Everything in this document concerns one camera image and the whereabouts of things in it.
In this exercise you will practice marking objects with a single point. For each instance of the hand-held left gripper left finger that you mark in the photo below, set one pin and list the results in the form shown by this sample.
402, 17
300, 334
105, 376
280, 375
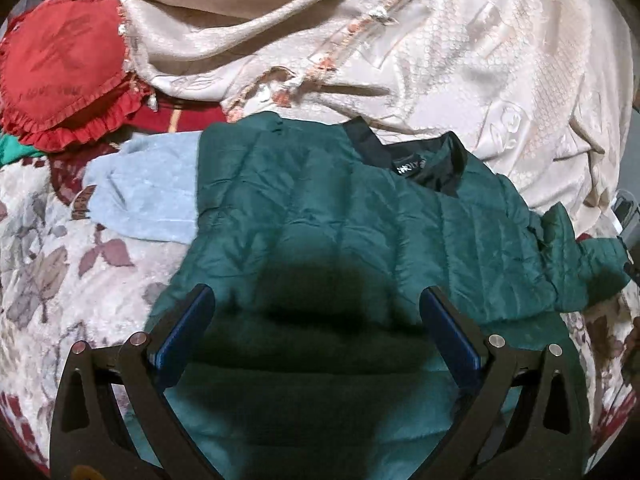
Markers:
186, 332

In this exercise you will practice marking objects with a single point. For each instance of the bright green cloth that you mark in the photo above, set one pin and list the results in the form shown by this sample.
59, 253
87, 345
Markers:
15, 150

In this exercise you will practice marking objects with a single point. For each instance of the dark grey object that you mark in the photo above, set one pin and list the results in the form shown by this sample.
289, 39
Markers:
624, 207

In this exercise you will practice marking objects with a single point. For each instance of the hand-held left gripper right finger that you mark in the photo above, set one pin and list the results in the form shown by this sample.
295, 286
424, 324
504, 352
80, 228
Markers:
449, 332

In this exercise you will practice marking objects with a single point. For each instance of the red ruffled cushion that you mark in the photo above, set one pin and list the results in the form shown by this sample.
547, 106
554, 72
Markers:
65, 70

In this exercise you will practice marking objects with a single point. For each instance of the dark red patterned cloth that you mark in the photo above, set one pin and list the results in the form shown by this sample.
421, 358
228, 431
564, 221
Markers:
167, 119

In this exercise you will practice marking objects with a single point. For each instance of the light blue fleece cloth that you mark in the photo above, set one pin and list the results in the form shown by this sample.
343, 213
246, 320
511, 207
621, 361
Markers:
145, 195

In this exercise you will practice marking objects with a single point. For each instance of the beige satin quilt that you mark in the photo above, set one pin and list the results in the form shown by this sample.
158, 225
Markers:
450, 60

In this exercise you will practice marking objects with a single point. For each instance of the floral plush blanket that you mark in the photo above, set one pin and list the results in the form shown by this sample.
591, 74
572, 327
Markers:
60, 270

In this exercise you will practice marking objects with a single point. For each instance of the green puffer jacket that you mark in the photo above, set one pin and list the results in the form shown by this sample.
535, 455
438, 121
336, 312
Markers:
325, 220

